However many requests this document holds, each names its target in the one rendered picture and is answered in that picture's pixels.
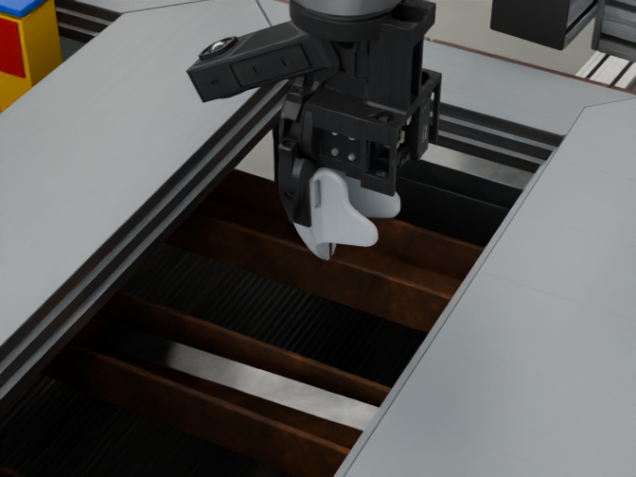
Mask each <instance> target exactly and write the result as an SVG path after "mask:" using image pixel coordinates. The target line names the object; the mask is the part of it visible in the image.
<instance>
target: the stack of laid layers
mask: <svg viewBox="0 0 636 477"><path fill-rule="evenodd" d="M54 3H55V11H56V17H57V24H58V31H59V36H62V37H64V38H68V39H71V40H75V41H78V42H81V43H85V44H87V43H88V42H89V41H91V40H92V39H93V38H94V37H96V36H97V35H98V34H99V32H101V31H102V30H103V29H104V28H106V27H107V26H108V25H110V24H111V23H112V22H113V21H115V20H116V19H117V18H118V17H120V16H121V15H122V14H123V13H122V14H119V13H116V12H112V11H108V10H106V9H100V8H96V7H92V6H89V5H85V4H82V3H79V2H75V1H72V0H54ZM291 88H292V87H291V85H290V84H289V81H288V80H287V79H285V80H281V81H279V82H275V83H272V84H268V85H265V86H262V87H261V88H260V89H259V90H258V91H257V92H256V93H255V94H254V95H253V96H252V97H251V98H250V99H249V100H248V101H247V102H246V103H245V104H244V105H243V106H242V107H241V108H240V109H239V110H238V111H237V112H236V113H235V114H234V115H233V116H232V117H231V118H230V119H229V120H228V121H227V122H226V123H225V124H224V125H223V126H222V127H221V128H220V129H219V130H218V131H217V132H216V133H215V134H214V135H213V136H212V137H211V138H210V139H209V140H208V141H207V142H206V143H205V144H204V145H203V146H202V147H201V148H200V149H199V150H198V151H197V152H196V153H195V154H194V155H193V156H192V157H191V158H190V159H189V160H188V161H187V162H186V163H185V164H184V165H183V166H182V167H181V168H180V169H179V170H178V171H177V172H176V173H175V174H174V175H173V176H172V177H171V178H170V179H169V180H168V181H167V182H166V183H165V184H164V185H163V186H162V187H161V188H160V189H159V190H158V191H157V192H156V193H155V194H154V195H153V196H152V197H151V198H150V199H149V200H148V201H147V202H146V203H145V204H144V205H143V206H142V207H141V208H140V209H139V210H138V211H137V212H136V213H135V214H134V215H133V216H132V217H131V218H130V219H129V220H128V221H127V222H126V223H125V224H124V225H123V226H122V227H121V228H120V229H119V230H118V231H117V232H116V233H115V234H114V235H113V236H112V237H111V238H110V239H109V240H108V241H107V242H106V243H105V244H104V245H103V246H102V247H101V248H100V249H99V250H98V251H97V252H96V253H95V254H94V255H93V256H92V257H91V258H90V259H89V260H88V261H87V262H86V263H85V264H84V265H83V266H82V267H81V268H80V269H79V270H78V271H77V272H76V273H75V274H74V275H73V276H72V277H71V278H70V279H69V280H68V281H67V282H66V283H65V284H64V285H63V286H62V287H61V288H60V289H59V290H58V291H57V292H56V293H55V294H54V295H53V296H52V297H51V298H50V299H49V300H48V301H47V302H46V303H45V304H44V305H43V306H42V307H41V308H40V309H39V310H38V311H37V312H36V313H35V314H34V315H33V316H32V317H31V318H30V319H29V320H28V321H27V322H26V323H25V324H24V325H23V326H22V327H21V328H20V329H19V330H18V331H17V332H16V333H15V334H14V335H13V336H12V337H11V338H10V339H9V340H8V341H7V342H5V343H4V344H3V345H2V346H1V347H0V414H1V413H2V412H3V411H4V410H5V409H6V408H7V407H8V406H9V405H10V404H11V403H12V402H13V401H14V399H15V398H16V397H17V396H18V395H19V394H20V393H21V392H22V391H23V390H24V389H25V388H26V387H27V386H28V385H29V384H30V383H31V382H32V381H33V379H34V378H35V377H36V376H37V375H38V374H39V373H40V372H41V371H42V370H43V369H44V368H45V367H46V366H47V365H48V364H49V363H50V362H51V361H52V359H53V358H54V357H55V356H56V355H57V354H58V353H59V352H60V351H61V350H62V349H63V348H64V347H65V346H66V345H67V344H68V343H69V342H70V341H71V339H72V338H73V337H74V336H75V335H76V334H77V333H78V332H79V331H80V330H81V329H82V328H83V327H84V326H85V325H86V324H87V323H88V322H89V321H90V319H91V318H92V317H93V316H94V315H95V314H96V313H97V312H98V311H99V310H100V309H101V308H102V307H103V306H104V305H105V304H106V303H107V302H108V301H109V299H110V298H111V297H112V296H113V295H114V294H115V293H116V292H117V291H118V290H119V289H120V288H121V287H122V286H123V285H124V284H125V283H126V282H127V281H128V279H129V278H130V277H131V276H132V275H133V274H134V273H135V272H136V271H137V270H138V269H139V268H140V267H141V266H142V265H143V264H144V263H145V262H146V261H147V259H148V258H149V257H150V256H151V255H152V254H153V253H154V252H155V251H156V250H157V249H158V248H159V247H160V246H161V245H162V244H163V243H164V242H165V241H166V239H167V238H168V237H169V236H170V235H171V234H172V233H173V232H174V231H175V230H176V229H177V228H178V227H179V226H180V225H181V224H182V223H183V222H184V221H185V219H186V218H187V217H188V216H189V215H190V214H191V213H192V212H193V211H194V210H195V209H196V208H197V207H198V206H199V205H200V204H201V203H202V202H203V200H204V199H205V198H206V197H207V196H208V195H209V194H210V193H211V192H212V191H213V190H214V189H215V188H216V187H217V186H218V185H219V184H220V183H221V182H222V180H223V179H224V178H225V177H226V176H227V175H228V174H229V173H230V172H231V171H232V170H233V169H234V168H235V167H236V166H237V165H238V164H239V163H240V162H241V160H242V159H243V158H244V157H245V156H246V155H247V154H248V153H249V152H250V151H251V150H252V149H253V148H254V147H255V146H256V145H257V144H258V143H259V142H260V140H261V139H262V138H263V137H264V136H265V135H266V134H267V133H268V132H269V131H270V130H271V129H272V128H273V127H274V126H275V125H276V124H277V123H278V122H279V120H280V114H281V108H282V104H283V101H284V99H285V97H286V95H287V92H288V91H289V90H290V89H291ZM564 137H565V136H558V135H555V134H551V133H547V132H542V131H539V130H535V129H531V128H528V127H524V126H522V125H518V124H515V123H511V122H507V121H504V120H500V119H498V118H494V117H490V116H487V115H481V114H477V113H474V112H471V111H467V110H464V109H460V108H456V107H453V106H450V105H447V104H443V103H440V113H439V127H438V139H437V141H436V142H435V141H432V140H429V143H430V144H434V145H436V146H439V147H443V148H446V149H450V150H456V151H459V152H463V153H465V154H468V155H472V156H475V157H479V158H482V159H486V160H488V161H492V162H495V163H498V164H502V165H505V166H509V167H512V168H517V169H521V170H524V171H527V172H531V173H534V176H533V177H532V179H531V180H530V182H529V183H528V185H527V186H526V188H525V189H524V191H523V192H522V194H521V195H520V197H519V198H518V199H517V201H516V202H515V204H514V205H513V207H512V208H511V210H510V211H509V213H508V214H507V216H506V217H505V219H504V220H503V222H502V224H501V225H500V227H499V228H498V230H497V231H496V233H495V234H494V236H493V237H492V239H491V240H490V242H489V243H488V245H487V246H486V248H485V249H484V251H483V252H482V253H481V255H480V257H479V258H478V260H477V261H476V263H475V264H474V266H473V267H472V269H471V270H470V272H469V273H468V275H467V277H466V278H465V280H464V281H463V283H462V284H461V286H460V287H459V289H458V290H457V292H456V293H455V295H454V296H453V298H452V299H451V300H450V302H449V303H448V305H447V306H446V308H445V309H444V311H443V312H442V314H441V315H440V317H439V318H438V320H437V321H436V323H435V324H434V326H433V328H432V329H431V331H430V332H429V334H428V335H427V337H426V338H425V340H424V341H423V343H422V344H421V346H420V347H419V349H418V350H417V351H416V353H415V354H414V356H413V357H412V359H411V360H410V362H409V363H408V365H407V366H406V368H405V369H404V371H403V372H402V374H401V376H400V377H399V379H398V380H397V382H396V384H395V385H394V387H393V388H392V390H391V391H390V393H389V394H388V396H387V397H386V399H385V400H384V402H383V403H382V404H381V406H380V407H379V409H378V410H377V412H376V413H375V415H374V416H373V418H372V419H371V421H370V422H369V424H368V425H367V427H366V428H365V430H364V431H363V433H362V435H361V436H360V438H359V439H358V441H357V442H356V444H355V445H354V447H353V448H352V450H351V451H350V453H349V454H348V455H347V457H346V458H345V460H344V461H343V463H342V464H341V466H340V467H339V469H338V470H337V472H336V473H335V475H334V476H333V477H343V476H344V475H345V473H346V471H347V470H348V468H349V466H350V465H351V463H352V462H353V460H354V459H355V457H356V456H357V454H358V453H359V451H360V450H361V448H362V446H363V445H364V443H365V441H366V440H367V438H368V437H369V435H370V434H371V432H373V430H374V429H375V427H376V426H377V424H378V423H379V421H380V419H381V417H382V416H383V414H384V413H385V411H386V410H387V408H388V407H389V405H390V404H391V402H392V401H393V399H394V398H395V396H396V395H397V393H398V391H399V389H400V388H401V386H402V385H403V383H404V382H405V381H406V380H407V378H408V377H409V375H410V374H411V372H412V371H413V369H414V368H415V365H416V364H417V362H418V361H419V359H420V358H421V356H422V355H423V353H424V352H425V350H426V349H427V347H428V346H429V344H430V343H431V341H432V339H433V337H434V336H435V334H436V333H437V331H438V330H439V328H441V326H442V325H443V323H444V322H445V320H446V319H447V317H448V316H449V314H450V312H451V310H452V309H453V307H454V306H455V304H456V303H457V301H458V300H459V298H460V297H461V295H462V294H463V292H464V291H465V289H466V287H467V286H468V284H469V282H470V281H471V279H472V278H473V276H475V274H476V273H477V271H478V270H479V268H480V267H481V265H482V263H483V262H484V260H485V259H486V257H487V255H488V254H489V252H490V251H491V249H492V248H493V246H494V245H495V243H496V242H497V240H498V239H499V237H500V235H501V234H502V232H503V231H504V229H505V227H506V226H507V225H508V224H509V222H510V221H511V219H512V218H513V216H514V215H515V213H516V212H517V210H518V208H519V207H520V205H521V203H522V202H523V200H524V199H525V197H526V196H527V194H528V192H529V191H530V189H531V188H532V186H533V185H534V183H535V182H536V180H537V179H538V177H539V176H540V174H541V173H542V171H543V170H544V168H545V167H546V165H547V164H548V162H549V161H550V159H551V157H552V156H553V154H554V153H555V151H556V150H557V148H558V146H559V145H560V143H561V142H562V140H563V138H564Z"/></svg>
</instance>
